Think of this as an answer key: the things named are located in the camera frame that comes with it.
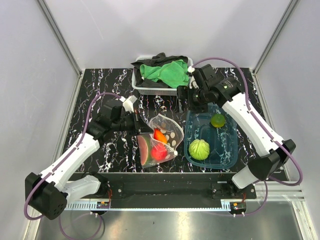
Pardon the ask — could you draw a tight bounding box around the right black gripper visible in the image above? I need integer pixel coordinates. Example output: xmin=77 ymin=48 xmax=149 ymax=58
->
xmin=174 ymin=85 xmax=209 ymax=115

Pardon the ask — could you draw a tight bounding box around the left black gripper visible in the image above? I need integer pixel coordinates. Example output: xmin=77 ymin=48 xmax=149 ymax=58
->
xmin=112 ymin=109 xmax=154 ymax=137

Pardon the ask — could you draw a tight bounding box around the fake red orange mango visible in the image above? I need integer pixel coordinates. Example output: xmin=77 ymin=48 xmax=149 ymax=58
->
xmin=153 ymin=128 xmax=168 ymax=144

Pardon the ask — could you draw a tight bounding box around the clear zip top bag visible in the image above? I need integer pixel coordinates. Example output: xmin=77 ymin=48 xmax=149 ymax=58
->
xmin=144 ymin=114 xmax=184 ymax=168

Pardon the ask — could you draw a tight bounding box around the fake red apple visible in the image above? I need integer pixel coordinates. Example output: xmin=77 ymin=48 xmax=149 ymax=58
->
xmin=150 ymin=144 xmax=168 ymax=162

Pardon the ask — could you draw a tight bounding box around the fake green orange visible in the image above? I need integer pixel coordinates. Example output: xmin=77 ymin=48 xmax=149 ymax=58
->
xmin=210 ymin=113 xmax=226 ymax=128

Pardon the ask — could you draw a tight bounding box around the fake green cabbage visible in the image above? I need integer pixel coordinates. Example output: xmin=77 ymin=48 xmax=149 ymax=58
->
xmin=188 ymin=139 xmax=210 ymax=161

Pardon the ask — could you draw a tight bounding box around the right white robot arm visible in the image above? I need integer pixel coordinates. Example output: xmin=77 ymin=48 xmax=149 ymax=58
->
xmin=177 ymin=64 xmax=296 ymax=199

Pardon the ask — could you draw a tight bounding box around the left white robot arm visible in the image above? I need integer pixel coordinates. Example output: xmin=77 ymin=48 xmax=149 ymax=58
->
xmin=23 ymin=95 xmax=152 ymax=220

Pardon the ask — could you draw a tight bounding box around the fake watermelon slice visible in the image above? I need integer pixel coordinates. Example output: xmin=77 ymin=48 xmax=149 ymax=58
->
xmin=137 ymin=134 xmax=152 ymax=168

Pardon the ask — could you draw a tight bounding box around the green cloth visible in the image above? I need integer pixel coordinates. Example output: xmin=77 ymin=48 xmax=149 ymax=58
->
xmin=139 ymin=60 xmax=190 ymax=88

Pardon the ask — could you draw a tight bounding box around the white plastic basket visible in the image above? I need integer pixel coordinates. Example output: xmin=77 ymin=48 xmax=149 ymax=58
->
xmin=131 ymin=55 xmax=193 ymax=96

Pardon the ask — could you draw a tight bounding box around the black cloth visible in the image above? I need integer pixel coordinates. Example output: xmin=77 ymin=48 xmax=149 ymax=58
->
xmin=132 ymin=52 xmax=188 ymax=88

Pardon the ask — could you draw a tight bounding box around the blue transparent plastic container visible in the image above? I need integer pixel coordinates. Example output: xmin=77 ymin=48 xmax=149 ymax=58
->
xmin=184 ymin=103 xmax=238 ymax=170

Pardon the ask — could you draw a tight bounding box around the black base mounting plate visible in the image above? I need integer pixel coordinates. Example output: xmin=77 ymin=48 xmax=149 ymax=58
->
xmin=79 ymin=172 xmax=257 ymax=210

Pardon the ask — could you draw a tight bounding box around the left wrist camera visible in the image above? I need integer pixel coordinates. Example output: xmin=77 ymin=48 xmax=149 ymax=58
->
xmin=119 ymin=95 xmax=137 ymax=113

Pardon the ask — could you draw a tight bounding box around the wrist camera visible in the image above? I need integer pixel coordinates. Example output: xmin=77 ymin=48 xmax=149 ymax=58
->
xmin=119 ymin=95 xmax=137 ymax=113
xmin=187 ymin=66 xmax=199 ymax=90

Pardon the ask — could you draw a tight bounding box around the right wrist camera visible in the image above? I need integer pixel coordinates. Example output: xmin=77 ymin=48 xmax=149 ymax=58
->
xmin=187 ymin=66 xmax=199 ymax=90

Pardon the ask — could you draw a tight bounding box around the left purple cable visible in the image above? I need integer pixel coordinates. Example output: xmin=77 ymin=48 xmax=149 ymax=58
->
xmin=23 ymin=92 xmax=126 ymax=238

